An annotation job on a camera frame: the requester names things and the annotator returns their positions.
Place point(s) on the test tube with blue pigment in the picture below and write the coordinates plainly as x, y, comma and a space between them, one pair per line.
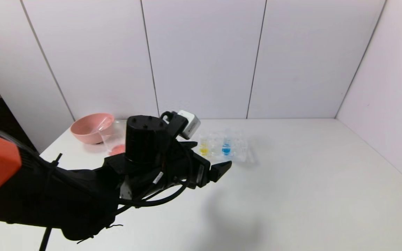
226, 150

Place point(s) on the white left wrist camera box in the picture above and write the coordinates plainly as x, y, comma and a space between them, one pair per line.
191, 125

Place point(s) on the clear acrylic test tube rack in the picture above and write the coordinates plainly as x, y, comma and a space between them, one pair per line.
241, 151

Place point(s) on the test tube with red pigment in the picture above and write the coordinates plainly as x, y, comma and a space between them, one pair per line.
104, 123

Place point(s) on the black background furniture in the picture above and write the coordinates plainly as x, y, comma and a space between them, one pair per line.
12, 129

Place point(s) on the pink plastic bowl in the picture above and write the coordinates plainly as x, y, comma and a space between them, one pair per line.
86, 132

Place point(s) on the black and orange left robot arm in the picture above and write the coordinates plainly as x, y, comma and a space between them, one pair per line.
65, 195

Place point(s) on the test tube with yellow pigment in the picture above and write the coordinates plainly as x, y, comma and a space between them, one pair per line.
203, 150

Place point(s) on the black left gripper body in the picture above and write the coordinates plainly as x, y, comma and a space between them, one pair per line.
201, 173

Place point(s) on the clear glass beaker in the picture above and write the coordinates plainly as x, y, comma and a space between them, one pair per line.
115, 141

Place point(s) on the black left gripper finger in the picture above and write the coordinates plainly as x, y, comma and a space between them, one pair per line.
221, 170
188, 144

